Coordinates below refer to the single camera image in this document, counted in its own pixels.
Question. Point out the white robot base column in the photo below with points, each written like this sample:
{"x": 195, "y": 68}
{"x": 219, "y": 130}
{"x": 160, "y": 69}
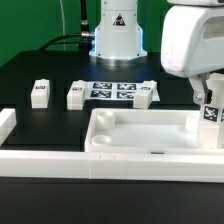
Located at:
{"x": 118, "y": 37}

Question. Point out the white U-shaped boundary fence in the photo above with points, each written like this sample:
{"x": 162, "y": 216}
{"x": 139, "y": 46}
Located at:
{"x": 86, "y": 165}

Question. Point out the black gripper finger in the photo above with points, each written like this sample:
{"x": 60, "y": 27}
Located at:
{"x": 202, "y": 94}

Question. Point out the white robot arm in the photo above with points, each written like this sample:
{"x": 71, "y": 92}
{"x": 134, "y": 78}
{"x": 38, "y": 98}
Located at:
{"x": 193, "y": 43}

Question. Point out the fiducial marker sheet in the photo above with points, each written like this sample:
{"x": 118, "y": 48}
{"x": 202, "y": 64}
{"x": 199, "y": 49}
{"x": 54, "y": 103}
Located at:
{"x": 112, "y": 91}

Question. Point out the white desk top tray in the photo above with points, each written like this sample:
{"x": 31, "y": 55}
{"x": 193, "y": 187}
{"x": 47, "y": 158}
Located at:
{"x": 136, "y": 131}

